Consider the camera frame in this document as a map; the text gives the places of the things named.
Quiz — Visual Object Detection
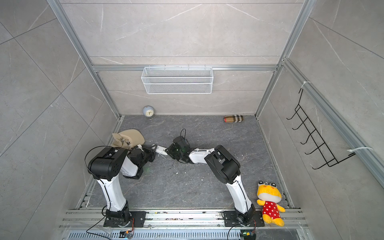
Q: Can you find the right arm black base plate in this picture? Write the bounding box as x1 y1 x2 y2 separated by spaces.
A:
221 211 265 228

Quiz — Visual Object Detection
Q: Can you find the aluminium front rail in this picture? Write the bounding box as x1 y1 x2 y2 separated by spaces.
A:
58 209 309 230

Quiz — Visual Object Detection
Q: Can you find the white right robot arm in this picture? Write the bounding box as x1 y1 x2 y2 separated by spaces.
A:
165 136 255 222

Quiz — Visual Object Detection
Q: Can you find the black wall hook rack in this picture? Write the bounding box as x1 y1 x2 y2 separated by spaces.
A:
286 89 356 170

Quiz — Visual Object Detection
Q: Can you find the white wire mesh basket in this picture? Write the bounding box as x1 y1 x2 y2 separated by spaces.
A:
141 67 214 95

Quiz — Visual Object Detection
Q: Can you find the yellow plush toy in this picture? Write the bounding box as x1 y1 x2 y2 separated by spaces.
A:
257 181 286 227

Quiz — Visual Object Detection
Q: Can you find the beige cap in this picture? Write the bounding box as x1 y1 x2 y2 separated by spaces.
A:
111 129 145 150

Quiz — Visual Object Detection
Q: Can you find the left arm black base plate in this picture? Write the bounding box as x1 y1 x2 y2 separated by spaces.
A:
103 210 147 228

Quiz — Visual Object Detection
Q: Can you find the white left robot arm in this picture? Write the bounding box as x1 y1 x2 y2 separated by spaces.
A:
86 145 157 213

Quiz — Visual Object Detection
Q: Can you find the small grey desk clock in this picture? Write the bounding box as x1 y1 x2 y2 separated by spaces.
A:
143 106 155 120

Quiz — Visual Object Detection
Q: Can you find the white remote control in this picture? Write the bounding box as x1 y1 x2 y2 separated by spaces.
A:
155 146 168 156

